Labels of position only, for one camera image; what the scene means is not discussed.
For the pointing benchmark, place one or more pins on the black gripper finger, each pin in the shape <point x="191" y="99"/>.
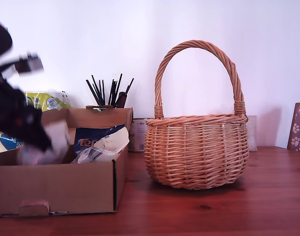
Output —
<point x="24" y="137"/>
<point x="38" y="125"/>

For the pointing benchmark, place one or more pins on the white crinkled printed egg bag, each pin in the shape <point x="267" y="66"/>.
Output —
<point x="57" y="142"/>

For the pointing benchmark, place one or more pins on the blue Terry's orange egg bag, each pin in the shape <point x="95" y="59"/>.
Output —
<point x="88" y="140"/>

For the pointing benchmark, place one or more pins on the white Galaxy egg bag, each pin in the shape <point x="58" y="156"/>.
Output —
<point x="115" y="142"/>

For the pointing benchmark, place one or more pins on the brown cardboard box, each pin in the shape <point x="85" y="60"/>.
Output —
<point x="66" y="186"/>

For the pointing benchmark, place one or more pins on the kitchen towel pack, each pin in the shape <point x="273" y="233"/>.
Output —
<point x="49" y="103"/>

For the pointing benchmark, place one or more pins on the thin black stick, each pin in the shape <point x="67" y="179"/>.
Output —
<point x="129" y="86"/>
<point x="93" y="92"/>
<point x="103" y="92"/>
<point x="100" y="92"/>
<point x="118" y="87"/>
<point x="110" y="92"/>
<point x="97" y="89"/>

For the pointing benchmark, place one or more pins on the white labelled tin can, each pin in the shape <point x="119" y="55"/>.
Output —
<point x="139" y="137"/>

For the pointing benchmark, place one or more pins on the clear glass jar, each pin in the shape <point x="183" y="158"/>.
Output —
<point x="252" y="135"/>

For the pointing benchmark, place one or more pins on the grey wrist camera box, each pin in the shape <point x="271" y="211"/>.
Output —
<point x="29" y="64"/>

